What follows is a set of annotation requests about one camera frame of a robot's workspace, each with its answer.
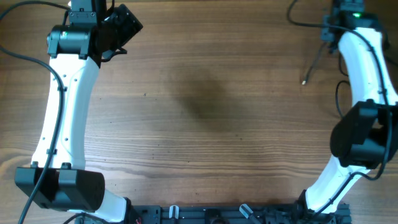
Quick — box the black cable with USB plug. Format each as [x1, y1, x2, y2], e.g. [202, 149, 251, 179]
[334, 80, 351, 119]

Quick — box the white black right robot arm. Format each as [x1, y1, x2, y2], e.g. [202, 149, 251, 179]
[287, 1, 397, 222]

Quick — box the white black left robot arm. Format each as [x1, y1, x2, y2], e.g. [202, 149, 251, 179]
[15, 1, 142, 223]

